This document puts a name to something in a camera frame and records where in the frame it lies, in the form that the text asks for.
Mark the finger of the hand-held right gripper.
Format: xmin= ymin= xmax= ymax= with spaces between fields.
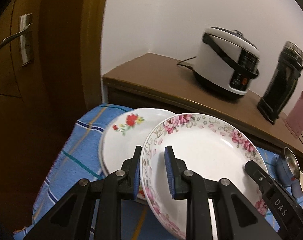
xmin=244 ymin=160 xmax=275 ymax=188

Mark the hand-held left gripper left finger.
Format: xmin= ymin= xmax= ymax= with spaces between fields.
xmin=24 ymin=145 xmax=143 ymax=240

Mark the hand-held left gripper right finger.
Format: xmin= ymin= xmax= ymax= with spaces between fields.
xmin=164 ymin=145 xmax=279 ymax=240

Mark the red flower white plate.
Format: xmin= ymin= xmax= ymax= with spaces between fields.
xmin=99 ymin=107 xmax=175 ymax=200

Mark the pink floral rim plate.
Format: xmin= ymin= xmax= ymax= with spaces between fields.
xmin=139 ymin=113 xmax=269 ymax=240

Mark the blue plaid cloth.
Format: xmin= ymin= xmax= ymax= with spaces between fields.
xmin=13 ymin=103 xmax=303 ymax=240

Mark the pink electric kettle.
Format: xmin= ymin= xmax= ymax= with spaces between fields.
xmin=285 ymin=90 xmax=303 ymax=139

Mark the black thermos flask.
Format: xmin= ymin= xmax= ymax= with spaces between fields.
xmin=257 ymin=41 xmax=303 ymax=125

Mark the brown wooden cabinet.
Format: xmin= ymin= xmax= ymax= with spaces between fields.
xmin=102 ymin=53 xmax=303 ymax=170

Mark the white black rice cooker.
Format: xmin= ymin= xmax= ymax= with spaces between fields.
xmin=193 ymin=26 xmax=260 ymax=103

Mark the brown wooden door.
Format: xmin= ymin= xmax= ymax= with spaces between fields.
xmin=0 ymin=0 xmax=110 ymax=228

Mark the black rice cooker cable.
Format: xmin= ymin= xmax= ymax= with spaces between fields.
xmin=177 ymin=56 xmax=198 ymax=70

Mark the metal door handle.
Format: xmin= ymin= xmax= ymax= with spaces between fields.
xmin=0 ymin=13 xmax=34 ymax=67

